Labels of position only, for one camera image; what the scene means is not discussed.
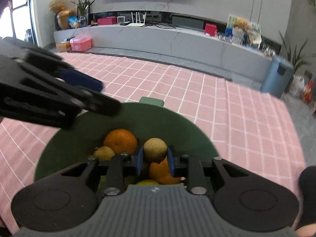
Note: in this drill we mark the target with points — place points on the brown longan front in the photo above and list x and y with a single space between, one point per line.
103 153

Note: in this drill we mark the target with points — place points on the orange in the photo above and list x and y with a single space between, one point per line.
121 141
160 172

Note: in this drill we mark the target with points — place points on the red box on shelf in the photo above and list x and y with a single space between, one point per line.
210 29

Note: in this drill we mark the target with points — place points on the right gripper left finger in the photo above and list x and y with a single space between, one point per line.
119 167

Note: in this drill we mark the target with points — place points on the white wifi router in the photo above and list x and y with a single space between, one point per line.
137 19

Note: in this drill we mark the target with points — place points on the green colander bowl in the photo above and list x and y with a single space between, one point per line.
76 142

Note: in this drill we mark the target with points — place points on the gold vase dried flowers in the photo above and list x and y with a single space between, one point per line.
62 13

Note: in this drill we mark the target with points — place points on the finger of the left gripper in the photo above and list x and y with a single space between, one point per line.
86 101
76 78

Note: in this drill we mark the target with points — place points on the teddy bear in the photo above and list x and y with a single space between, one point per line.
240 27

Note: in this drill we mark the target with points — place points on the black sock foot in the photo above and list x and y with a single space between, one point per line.
307 188

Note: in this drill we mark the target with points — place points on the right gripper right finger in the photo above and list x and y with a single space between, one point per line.
191 169

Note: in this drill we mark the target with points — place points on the pink checkered tablecloth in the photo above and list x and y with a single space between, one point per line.
249 128

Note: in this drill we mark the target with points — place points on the brown longan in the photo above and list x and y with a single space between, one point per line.
155 150
103 153

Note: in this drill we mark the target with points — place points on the pink storage box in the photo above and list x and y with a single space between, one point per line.
81 43

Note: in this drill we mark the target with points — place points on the potted green plant right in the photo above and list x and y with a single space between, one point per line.
296 57

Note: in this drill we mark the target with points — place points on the yellow-green mango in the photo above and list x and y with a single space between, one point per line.
148 182

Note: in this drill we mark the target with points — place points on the marble tv console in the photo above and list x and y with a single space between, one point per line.
174 46

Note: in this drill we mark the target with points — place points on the magenta flat box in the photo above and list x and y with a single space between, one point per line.
107 21

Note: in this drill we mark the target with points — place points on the blue-grey trash bin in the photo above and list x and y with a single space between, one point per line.
278 76

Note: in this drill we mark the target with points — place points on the potted plant glass vase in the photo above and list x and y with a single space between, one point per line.
83 7

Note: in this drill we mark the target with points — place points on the orange cardboard box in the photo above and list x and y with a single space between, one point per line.
63 47

